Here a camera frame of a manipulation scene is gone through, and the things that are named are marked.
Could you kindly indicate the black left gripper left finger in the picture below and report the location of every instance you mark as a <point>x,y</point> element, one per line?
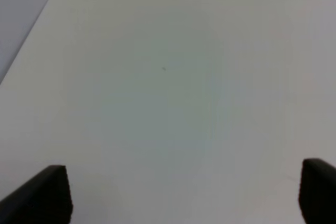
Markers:
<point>45,198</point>

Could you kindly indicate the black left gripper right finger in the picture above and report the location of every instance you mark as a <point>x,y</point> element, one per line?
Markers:
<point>317,191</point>

